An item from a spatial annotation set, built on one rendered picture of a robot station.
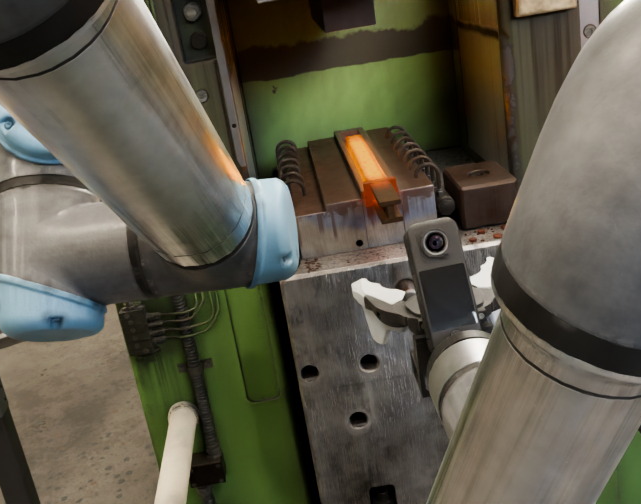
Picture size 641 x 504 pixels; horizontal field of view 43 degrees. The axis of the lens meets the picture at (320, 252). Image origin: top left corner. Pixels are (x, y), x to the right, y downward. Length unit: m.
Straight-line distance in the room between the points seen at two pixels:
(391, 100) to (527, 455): 1.28
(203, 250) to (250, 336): 0.87
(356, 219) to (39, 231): 0.64
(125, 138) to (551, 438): 0.23
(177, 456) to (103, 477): 1.24
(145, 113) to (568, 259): 0.19
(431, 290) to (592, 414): 0.36
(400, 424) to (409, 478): 0.10
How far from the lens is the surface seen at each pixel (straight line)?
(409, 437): 1.25
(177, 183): 0.42
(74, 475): 2.59
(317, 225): 1.15
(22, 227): 0.61
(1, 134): 0.62
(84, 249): 0.58
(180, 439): 1.34
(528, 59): 1.31
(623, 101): 0.32
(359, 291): 0.81
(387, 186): 1.11
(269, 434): 1.46
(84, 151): 0.38
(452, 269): 0.71
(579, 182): 0.31
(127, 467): 2.54
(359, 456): 1.26
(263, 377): 1.41
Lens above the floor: 1.33
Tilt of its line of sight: 20 degrees down
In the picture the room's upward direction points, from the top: 9 degrees counter-clockwise
